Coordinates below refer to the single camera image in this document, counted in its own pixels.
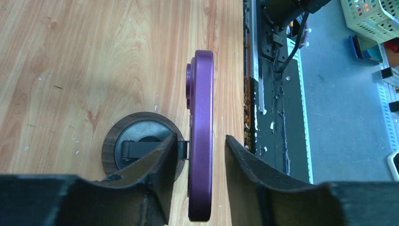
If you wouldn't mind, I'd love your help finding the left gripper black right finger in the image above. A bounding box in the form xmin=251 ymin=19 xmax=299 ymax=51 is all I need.
xmin=225 ymin=135 xmax=399 ymax=226

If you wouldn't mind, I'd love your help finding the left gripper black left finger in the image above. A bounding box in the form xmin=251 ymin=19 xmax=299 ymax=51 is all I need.
xmin=0 ymin=134 xmax=178 ymax=226

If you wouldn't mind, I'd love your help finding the grey round stand base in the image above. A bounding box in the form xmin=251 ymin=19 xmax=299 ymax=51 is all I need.
xmin=102 ymin=112 xmax=188 ymax=179

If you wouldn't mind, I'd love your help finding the black smartphone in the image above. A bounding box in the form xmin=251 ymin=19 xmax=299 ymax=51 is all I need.
xmin=186 ymin=50 xmax=214 ymax=222

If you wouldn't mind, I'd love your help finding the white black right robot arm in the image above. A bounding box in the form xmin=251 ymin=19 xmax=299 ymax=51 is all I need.
xmin=260 ymin=0 xmax=330 ymax=28

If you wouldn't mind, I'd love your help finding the white perforated storage basket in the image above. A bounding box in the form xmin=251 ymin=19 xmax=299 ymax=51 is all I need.
xmin=340 ymin=0 xmax=399 ymax=44

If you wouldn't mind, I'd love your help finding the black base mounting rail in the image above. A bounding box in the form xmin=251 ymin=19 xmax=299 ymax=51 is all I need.
xmin=243 ymin=0 xmax=314 ymax=185

